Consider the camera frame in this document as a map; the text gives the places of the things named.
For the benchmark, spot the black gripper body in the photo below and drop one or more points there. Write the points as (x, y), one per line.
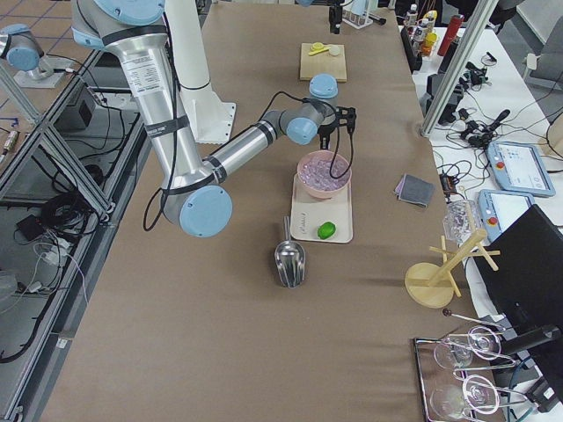
(325, 131)

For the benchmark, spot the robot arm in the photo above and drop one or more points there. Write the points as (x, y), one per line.
(160, 50)

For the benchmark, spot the pink bowl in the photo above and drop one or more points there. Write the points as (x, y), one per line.
(327, 155)

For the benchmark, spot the pile of clear ice cubes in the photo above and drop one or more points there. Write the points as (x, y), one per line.
(324, 175)

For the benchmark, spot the metal ice scoop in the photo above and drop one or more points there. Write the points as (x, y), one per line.
(289, 257)

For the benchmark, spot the wooden cutting board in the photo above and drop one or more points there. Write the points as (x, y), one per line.
(311, 66)

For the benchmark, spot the white steamed bun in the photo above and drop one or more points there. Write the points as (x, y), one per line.
(334, 51)

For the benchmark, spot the yellow plastic knife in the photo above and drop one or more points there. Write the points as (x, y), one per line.
(318, 51)

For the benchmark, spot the grey folded cloth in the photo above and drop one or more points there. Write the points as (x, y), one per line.
(414, 190)

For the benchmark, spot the cream plastic tray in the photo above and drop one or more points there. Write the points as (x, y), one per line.
(309, 213)

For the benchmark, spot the green lime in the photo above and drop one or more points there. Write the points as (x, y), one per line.
(326, 230)

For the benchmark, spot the red bottle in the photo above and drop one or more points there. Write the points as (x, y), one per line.
(451, 32)

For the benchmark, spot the blue teach pendant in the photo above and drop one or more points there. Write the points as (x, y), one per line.
(519, 168)
(500, 209)

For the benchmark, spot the wooden cup stand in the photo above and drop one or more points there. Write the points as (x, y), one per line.
(433, 286)

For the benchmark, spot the black monitor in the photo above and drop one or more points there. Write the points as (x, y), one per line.
(527, 287)

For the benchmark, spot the wire glass rack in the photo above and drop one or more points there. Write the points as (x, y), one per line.
(455, 376)

